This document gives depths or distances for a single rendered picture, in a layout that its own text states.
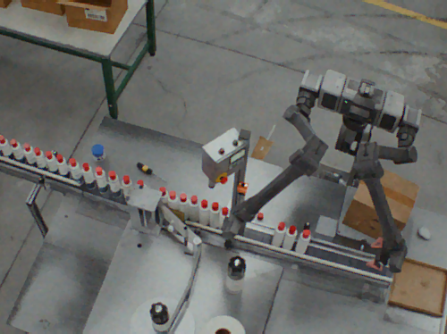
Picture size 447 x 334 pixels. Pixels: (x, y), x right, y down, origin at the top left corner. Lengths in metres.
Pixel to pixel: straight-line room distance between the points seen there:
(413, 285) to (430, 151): 1.73
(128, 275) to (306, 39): 2.82
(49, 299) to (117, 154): 0.91
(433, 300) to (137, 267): 1.51
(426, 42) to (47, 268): 3.75
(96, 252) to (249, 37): 2.57
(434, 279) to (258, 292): 0.94
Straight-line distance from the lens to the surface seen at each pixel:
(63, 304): 3.06
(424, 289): 3.22
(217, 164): 2.60
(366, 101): 2.55
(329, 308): 3.05
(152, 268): 3.01
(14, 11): 4.38
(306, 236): 2.90
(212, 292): 2.96
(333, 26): 5.30
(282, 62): 4.91
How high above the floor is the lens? 3.66
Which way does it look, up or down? 59 degrees down
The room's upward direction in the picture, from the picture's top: 5 degrees clockwise
